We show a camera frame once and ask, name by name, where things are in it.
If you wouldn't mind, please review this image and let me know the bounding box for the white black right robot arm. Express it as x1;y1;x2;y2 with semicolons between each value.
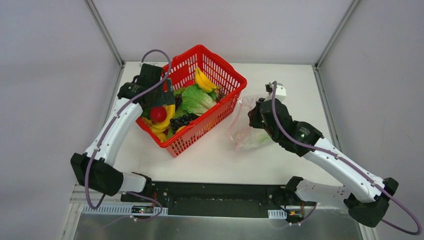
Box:
247;97;399;228

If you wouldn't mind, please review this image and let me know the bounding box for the yellow banana bunch back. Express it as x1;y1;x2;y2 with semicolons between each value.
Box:
194;67;219;94

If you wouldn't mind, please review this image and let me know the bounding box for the dark purple grape bunch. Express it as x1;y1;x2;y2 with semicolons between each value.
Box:
170;113;199;134

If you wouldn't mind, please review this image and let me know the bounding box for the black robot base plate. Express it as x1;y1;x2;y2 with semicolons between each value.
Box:
140;181;314;218

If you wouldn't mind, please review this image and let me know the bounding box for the red apple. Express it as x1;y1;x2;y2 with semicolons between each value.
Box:
149;106;168;123

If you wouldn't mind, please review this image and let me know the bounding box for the yellow banana bunch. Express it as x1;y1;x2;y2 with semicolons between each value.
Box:
141;104;176;134
194;67;219;94

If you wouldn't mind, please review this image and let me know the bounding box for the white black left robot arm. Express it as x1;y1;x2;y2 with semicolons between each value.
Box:
70;63;174;203

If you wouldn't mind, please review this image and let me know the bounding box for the green lettuce leaf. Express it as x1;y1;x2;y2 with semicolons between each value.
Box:
181;85;217;116

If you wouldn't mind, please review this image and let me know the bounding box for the green napa cabbage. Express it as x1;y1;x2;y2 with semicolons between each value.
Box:
231;129;273;151

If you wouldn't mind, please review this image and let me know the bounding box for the red plastic shopping basket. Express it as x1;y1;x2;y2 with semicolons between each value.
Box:
136;44;247;158

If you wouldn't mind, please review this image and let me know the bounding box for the clear zip top bag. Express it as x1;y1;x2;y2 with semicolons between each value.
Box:
226;94;271;152

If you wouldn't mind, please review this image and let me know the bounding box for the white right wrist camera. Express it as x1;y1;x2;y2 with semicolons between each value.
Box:
265;82;287;103

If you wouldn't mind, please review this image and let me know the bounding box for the yellow banana bunch front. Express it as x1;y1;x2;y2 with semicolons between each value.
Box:
141;104;176;134

